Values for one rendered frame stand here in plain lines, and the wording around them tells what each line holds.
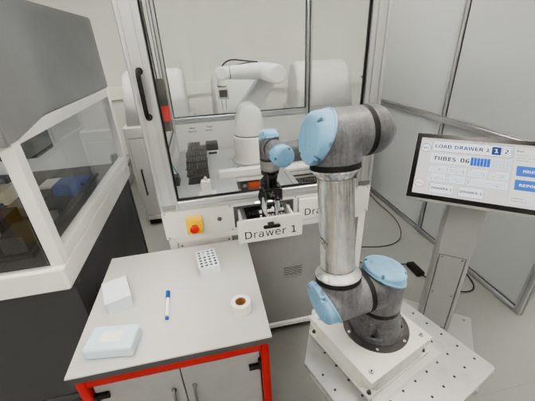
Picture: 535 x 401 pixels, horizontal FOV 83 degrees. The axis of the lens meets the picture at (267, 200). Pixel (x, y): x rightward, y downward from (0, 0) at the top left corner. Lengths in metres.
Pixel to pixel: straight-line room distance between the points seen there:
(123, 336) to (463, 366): 1.01
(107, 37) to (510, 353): 4.74
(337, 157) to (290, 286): 1.25
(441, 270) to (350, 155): 1.27
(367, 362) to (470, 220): 0.96
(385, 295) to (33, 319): 1.39
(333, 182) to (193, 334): 0.70
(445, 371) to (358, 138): 0.72
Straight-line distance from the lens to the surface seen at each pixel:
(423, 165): 1.56
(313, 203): 1.50
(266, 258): 1.64
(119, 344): 1.12
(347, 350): 0.97
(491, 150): 1.62
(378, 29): 1.45
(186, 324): 1.15
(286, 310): 1.94
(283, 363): 1.94
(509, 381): 2.21
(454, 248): 1.77
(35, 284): 1.43
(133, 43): 1.28
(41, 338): 1.74
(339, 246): 0.74
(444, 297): 1.95
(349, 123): 0.66
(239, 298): 1.14
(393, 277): 0.85
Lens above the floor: 1.60
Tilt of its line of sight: 27 degrees down
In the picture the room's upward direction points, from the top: 3 degrees counter-clockwise
